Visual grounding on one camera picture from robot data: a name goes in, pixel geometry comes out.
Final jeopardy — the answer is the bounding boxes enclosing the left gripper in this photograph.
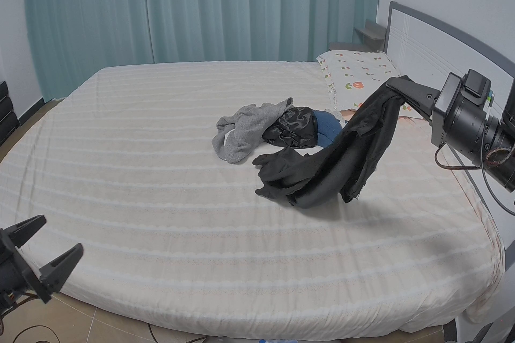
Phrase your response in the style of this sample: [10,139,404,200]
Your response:
[0,215,84,303]

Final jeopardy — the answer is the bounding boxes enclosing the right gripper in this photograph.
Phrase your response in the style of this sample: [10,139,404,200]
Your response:
[386,72,495,168]

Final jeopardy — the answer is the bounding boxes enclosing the black T-shirt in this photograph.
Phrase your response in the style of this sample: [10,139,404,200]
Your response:
[253,77,409,209]

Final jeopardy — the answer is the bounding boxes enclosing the bed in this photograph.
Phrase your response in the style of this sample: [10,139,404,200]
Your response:
[0,1,515,334]

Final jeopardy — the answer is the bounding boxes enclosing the white printed pillow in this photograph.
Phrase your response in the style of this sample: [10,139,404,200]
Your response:
[317,50,403,111]

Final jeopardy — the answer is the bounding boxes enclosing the grey bedside table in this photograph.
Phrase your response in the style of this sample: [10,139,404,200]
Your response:
[329,20,387,52]

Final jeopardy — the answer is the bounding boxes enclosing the dark blue and white garment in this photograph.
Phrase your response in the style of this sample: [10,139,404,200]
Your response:
[314,110,345,147]

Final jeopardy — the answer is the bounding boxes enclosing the black shiny garment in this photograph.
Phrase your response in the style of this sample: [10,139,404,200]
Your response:
[262,106,320,149]

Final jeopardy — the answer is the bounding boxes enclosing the black chest of drawers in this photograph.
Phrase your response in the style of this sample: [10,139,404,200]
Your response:
[0,80,21,147]

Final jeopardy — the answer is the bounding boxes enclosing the grey garment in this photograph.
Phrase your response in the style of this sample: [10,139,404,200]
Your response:
[212,97,295,165]

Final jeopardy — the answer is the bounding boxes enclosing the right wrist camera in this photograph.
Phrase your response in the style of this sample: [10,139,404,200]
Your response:
[461,69,493,103]

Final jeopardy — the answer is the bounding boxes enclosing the black cable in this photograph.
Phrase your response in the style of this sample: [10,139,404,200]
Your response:
[435,142,515,215]

